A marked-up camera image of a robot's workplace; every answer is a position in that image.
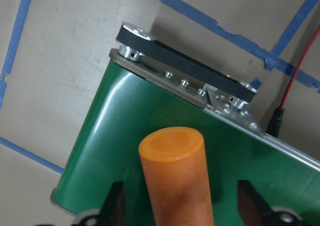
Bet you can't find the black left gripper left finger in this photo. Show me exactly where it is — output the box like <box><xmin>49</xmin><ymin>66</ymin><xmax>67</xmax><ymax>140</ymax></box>
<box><xmin>74</xmin><ymin>181</ymin><xmax>124</xmax><ymax>226</ymax></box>

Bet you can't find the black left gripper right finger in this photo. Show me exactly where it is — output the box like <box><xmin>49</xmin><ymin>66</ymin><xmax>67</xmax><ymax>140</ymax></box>
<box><xmin>237</xmin><ymin>180</ymin><xmax>304</xmax><ymax>226</ymax></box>

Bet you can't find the plain orange cylinder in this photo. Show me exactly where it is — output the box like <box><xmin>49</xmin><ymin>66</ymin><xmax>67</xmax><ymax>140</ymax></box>
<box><xmin>138</xmin><ymin>126</ymin><xmax>214</xmax><ymax>226</ymax></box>

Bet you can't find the green conveyor belt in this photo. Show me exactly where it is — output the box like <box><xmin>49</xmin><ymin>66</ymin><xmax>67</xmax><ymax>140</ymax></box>
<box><xmin>51</xmin><ymin>23</ymin><xmax>320</xmax><ymax>226</ymax></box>

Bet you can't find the red black power cable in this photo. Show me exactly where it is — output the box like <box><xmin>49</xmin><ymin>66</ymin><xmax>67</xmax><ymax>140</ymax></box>
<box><xmin>265</xmin><ymin>25</ymin><xmax>320</xmax><ymax>139</ymax></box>

